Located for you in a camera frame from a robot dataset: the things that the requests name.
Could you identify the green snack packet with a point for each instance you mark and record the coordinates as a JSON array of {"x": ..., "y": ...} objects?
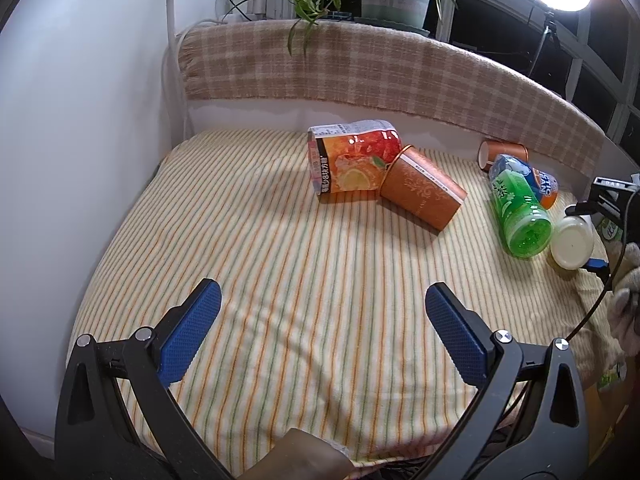
[{"x": 613, "y": 377}]

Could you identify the blue orange drink bottle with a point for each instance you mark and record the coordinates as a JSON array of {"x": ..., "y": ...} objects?
[{"x": 544, "y": 186}]

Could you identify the small orange paper cup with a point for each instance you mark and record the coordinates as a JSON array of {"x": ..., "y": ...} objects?
[{"x": 489, "y": 150}]

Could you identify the white power strip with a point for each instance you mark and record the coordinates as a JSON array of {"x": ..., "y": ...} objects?
[{"x": 249, "y": 10}]

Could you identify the plaid beige blanket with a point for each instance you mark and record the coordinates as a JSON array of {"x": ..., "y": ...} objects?
[{"x": 386, "y": 69}]

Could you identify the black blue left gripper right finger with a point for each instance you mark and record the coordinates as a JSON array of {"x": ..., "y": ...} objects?
[{"x": 528, "y": 417}]

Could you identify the green tea bottle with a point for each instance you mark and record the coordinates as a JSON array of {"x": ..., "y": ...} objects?
[{"x": 524, "y": 224}]

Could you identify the orange juice carton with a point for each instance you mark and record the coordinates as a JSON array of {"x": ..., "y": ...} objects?
[{"x": 351, "y": 157}]

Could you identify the large orange paper cup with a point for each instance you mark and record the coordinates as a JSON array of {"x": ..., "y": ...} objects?
[{"x": 415, "y": 183}]

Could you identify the striped yellow table cloth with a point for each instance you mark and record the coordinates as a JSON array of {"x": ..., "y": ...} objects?
[{"x": 322, "y": 325}]

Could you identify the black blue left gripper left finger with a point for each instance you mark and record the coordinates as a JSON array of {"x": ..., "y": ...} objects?
[{"x": 117, "y": 418}]

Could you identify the white plastic cup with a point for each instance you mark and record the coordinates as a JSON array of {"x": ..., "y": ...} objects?
[{"x": 572, "y": 242}]

